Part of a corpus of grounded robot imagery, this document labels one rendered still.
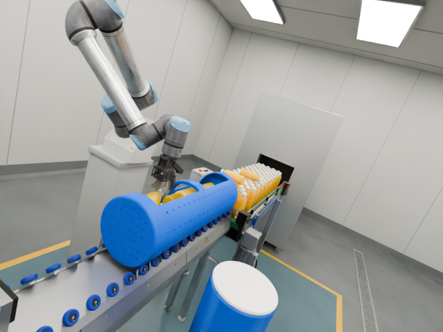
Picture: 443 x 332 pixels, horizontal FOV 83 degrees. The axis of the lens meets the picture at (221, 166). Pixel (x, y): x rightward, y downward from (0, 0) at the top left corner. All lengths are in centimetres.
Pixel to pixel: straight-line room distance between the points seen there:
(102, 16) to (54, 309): 112
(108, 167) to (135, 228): 89
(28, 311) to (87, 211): 116
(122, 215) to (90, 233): 106
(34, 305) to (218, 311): 58
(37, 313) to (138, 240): 34
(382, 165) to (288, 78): 262
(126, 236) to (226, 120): 546
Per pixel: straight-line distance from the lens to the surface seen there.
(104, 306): 103
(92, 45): 129
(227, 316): 104
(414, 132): 587
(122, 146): 181
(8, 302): 83
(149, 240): 100
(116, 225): 109
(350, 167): 576
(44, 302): 104
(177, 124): 109
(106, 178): 187
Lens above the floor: 167
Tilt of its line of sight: 13 degrees down
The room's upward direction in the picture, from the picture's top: 20 degrees clockwise
